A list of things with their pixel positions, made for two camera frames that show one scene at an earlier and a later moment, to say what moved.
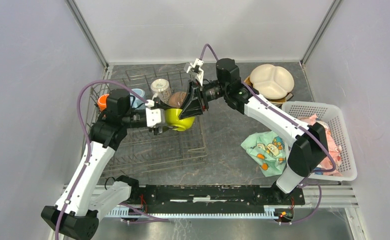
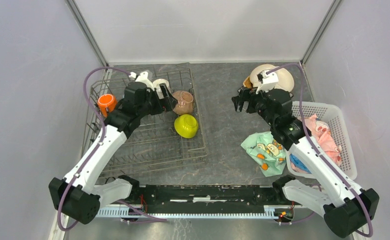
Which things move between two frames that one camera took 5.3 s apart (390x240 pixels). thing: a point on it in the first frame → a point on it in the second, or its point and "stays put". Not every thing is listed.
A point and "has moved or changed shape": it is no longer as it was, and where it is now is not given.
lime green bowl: [172, 118] has moved or changed shape
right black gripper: [193, 105] → [246, 94]
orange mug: [102, 101] stays put
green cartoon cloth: [269, 151] stays put
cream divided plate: [271, 82] stays put
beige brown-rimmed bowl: [176, 99] stays put
